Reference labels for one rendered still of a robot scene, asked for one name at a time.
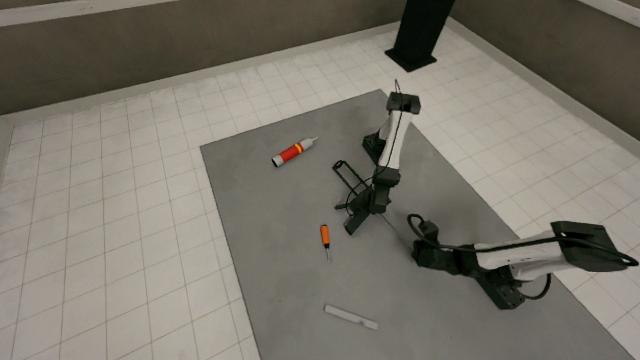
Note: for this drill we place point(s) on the orange-handled screwdriver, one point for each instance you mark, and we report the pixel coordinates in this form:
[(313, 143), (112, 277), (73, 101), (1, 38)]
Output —
[(325, 237)]

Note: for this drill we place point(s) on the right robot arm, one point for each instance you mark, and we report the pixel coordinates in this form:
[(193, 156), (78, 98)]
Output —
[(388, 157)]

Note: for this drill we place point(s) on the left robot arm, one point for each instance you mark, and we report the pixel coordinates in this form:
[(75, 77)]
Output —
[(539, 254)]

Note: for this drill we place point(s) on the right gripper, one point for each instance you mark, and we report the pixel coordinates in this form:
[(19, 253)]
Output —
[(367, 193)]

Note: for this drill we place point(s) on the red sealant cartridge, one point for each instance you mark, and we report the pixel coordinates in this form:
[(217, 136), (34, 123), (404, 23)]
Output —
[(292, 151)]

